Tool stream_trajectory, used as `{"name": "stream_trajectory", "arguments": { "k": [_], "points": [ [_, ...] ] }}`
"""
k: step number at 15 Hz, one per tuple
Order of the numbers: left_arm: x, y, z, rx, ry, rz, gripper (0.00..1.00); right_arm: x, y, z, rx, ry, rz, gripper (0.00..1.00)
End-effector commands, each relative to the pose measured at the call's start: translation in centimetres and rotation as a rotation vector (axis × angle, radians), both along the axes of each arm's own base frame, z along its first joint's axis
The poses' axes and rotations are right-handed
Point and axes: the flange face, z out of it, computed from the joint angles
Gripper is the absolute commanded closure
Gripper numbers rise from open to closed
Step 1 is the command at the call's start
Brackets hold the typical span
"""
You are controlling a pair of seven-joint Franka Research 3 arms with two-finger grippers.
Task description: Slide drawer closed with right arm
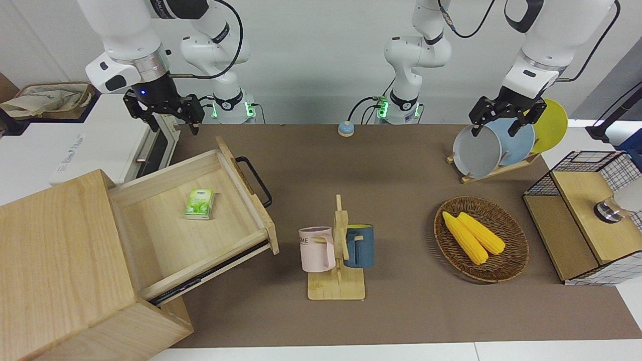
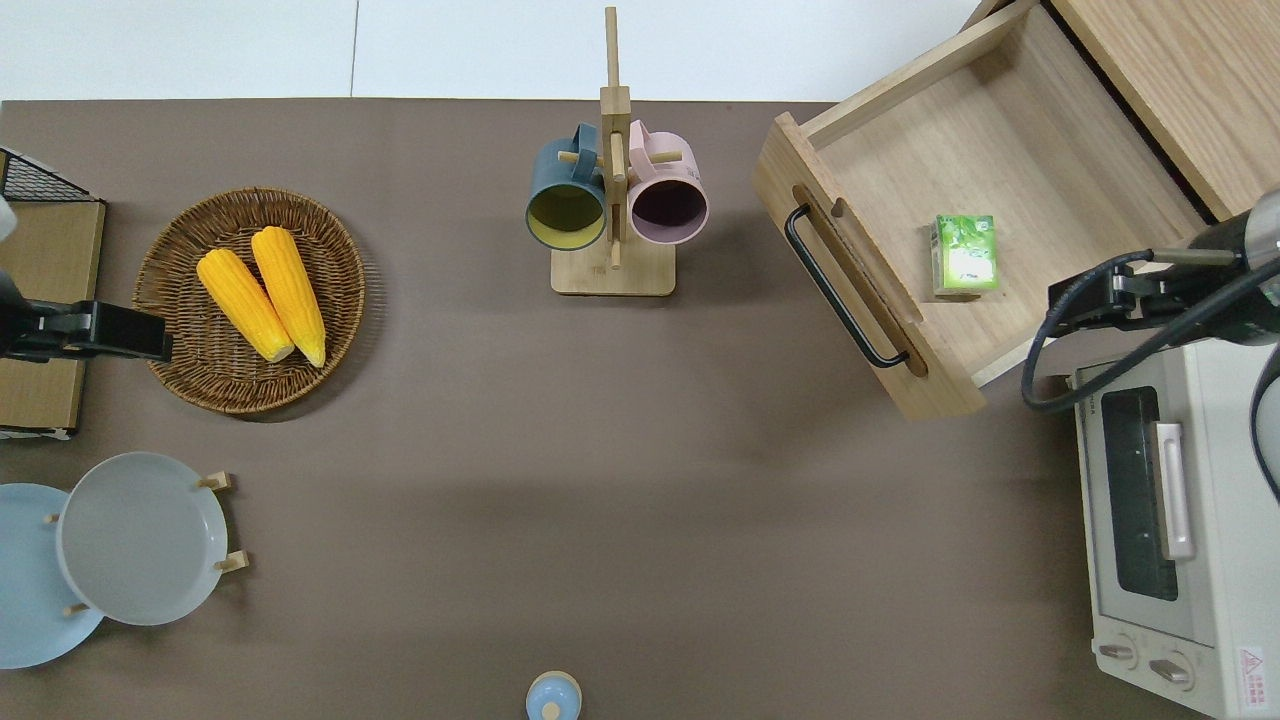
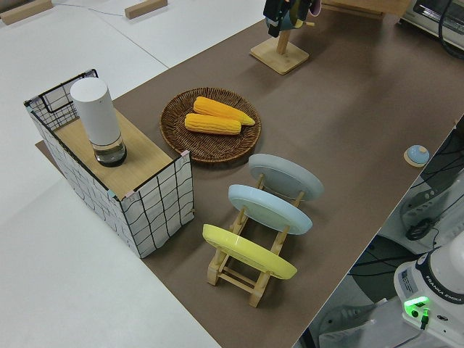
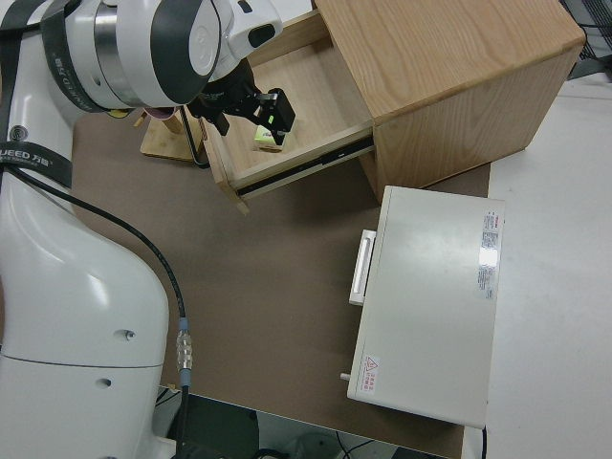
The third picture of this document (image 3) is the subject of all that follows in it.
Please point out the blue dome bell wooden base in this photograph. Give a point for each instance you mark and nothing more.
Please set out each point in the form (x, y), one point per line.
(417, 155)

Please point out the yellow corn cob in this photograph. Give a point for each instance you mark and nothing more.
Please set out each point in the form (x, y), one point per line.
(221, 108)
(212, 124)

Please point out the brown wicker basket tray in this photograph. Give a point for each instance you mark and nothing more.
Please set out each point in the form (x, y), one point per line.
(214, 146)

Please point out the white cylindrical grinder bottle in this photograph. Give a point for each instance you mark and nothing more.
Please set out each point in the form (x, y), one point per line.
(98, 116)

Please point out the pink mug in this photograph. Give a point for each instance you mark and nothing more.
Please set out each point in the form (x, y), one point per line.
(315, 7)

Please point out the wooden block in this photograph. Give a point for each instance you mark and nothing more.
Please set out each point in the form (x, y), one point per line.
(25, 11)
(145, 8)

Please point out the wooden dish rack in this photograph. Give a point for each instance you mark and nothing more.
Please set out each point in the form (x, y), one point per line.
(235, 281)

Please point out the white grid-pattern shelf box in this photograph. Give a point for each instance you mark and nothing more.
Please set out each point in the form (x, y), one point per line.
(159, 203)

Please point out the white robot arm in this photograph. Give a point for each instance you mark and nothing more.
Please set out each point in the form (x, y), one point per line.
(431, 290)

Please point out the wooden drawer cabinet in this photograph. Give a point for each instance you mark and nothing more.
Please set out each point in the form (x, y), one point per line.
(355, 8)

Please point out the wooden mug stand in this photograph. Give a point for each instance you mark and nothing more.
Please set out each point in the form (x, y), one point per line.
(281, 54)

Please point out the light blue plate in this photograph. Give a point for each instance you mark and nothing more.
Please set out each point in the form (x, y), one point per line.
(268, 208)

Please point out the grey plate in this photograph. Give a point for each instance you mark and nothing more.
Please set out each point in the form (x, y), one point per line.
(286, 174)

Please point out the yellow mug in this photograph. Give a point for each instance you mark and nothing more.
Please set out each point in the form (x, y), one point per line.
(298, 22)

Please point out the black mug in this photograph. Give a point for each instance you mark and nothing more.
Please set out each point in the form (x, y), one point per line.
(273, 14)

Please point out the brown table mat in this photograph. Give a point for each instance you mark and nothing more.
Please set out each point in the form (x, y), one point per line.
(344, 108)

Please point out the yellow plate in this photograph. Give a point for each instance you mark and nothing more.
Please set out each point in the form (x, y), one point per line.
(250, 252)

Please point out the silver toaster oven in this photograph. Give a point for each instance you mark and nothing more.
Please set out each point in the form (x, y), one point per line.
(431, 14)

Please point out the dark teal mug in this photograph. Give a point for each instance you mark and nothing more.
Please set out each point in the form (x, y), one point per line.
(289, 21)

